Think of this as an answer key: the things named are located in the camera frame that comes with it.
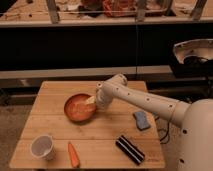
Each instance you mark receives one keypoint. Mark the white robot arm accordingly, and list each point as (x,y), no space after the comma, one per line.
(194,119)

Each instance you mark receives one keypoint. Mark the orange ceramic bowl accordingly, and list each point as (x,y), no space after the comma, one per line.
(76,109)

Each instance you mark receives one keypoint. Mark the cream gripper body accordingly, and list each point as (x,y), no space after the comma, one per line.
(90,100)

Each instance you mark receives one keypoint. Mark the black striped rectangular box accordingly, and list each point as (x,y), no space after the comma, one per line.
(130,150)

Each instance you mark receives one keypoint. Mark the wooden table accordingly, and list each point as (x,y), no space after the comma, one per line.
(94,140)

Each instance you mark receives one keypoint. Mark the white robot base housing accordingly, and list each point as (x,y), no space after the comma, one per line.
(194,58)

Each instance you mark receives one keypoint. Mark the orange object on shelf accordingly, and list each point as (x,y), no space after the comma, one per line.
(119,8)

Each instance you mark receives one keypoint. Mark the white plastic cup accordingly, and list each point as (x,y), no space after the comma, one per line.
(42,147)

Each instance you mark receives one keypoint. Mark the blue sponge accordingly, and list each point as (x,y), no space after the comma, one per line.
(141,120)

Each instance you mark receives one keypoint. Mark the orange carrot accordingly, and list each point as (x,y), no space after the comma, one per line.
(75,162)

